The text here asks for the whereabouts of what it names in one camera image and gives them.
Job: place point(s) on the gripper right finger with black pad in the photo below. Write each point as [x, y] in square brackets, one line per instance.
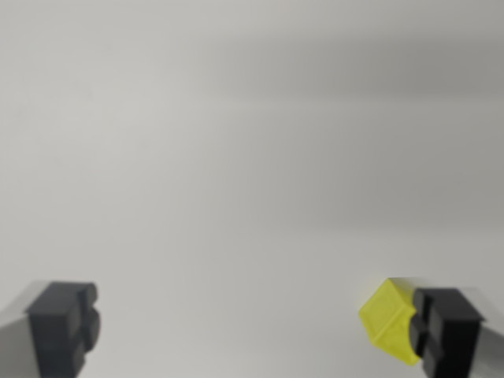
[453, 327]

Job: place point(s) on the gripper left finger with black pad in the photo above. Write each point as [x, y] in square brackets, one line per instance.
[55, 323]

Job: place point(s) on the yellow cube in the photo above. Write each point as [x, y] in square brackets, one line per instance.
[388, 321]

